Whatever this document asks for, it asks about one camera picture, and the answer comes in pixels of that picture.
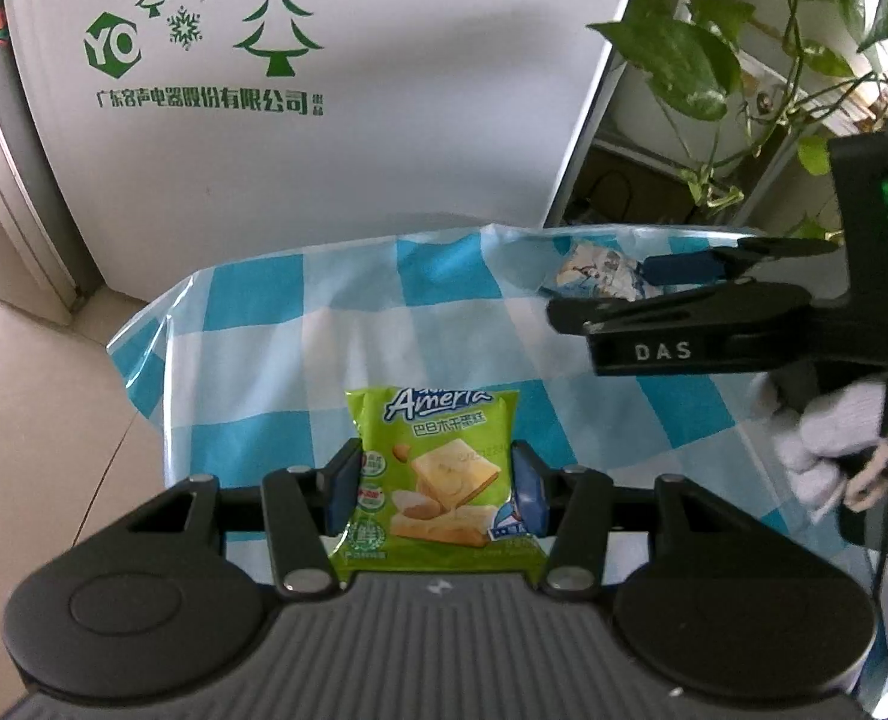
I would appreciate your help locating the white blue Ameria packet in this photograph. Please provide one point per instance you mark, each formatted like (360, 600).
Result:
(595, 271)

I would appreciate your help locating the grey refrigerator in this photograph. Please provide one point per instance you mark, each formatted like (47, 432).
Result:
(45, 269)

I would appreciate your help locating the white metal plant stand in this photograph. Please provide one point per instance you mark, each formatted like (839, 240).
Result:
(759, 90)

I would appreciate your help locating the green pothos plant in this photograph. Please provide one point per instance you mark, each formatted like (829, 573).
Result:
(766, 52)

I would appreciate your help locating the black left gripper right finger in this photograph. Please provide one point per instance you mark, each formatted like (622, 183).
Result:
(572, 506)

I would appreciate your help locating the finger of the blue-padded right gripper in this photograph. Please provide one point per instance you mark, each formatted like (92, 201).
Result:
(728, 262)
(719, 329)

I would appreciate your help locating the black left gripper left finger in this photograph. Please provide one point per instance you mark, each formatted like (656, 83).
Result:
(299, 509)

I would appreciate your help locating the white gloved right hand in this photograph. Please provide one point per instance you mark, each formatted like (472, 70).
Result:
(829, 447)

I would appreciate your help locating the green Ameria snack packet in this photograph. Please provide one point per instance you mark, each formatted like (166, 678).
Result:
(436, 491)

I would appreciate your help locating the blue white checkered tablecloth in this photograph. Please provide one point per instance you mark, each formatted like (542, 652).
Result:
(245, 367)

